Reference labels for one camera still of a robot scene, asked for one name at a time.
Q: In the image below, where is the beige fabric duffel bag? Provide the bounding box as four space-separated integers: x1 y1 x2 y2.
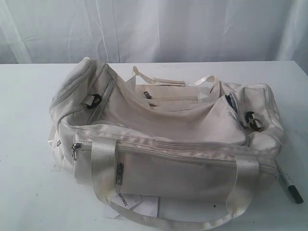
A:
50 57 285 231

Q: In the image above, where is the white marker with dark cap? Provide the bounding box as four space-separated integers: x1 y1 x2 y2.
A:
276 161 304 204

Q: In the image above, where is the white paper hang tag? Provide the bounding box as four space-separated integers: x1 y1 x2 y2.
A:
111 193 142 209

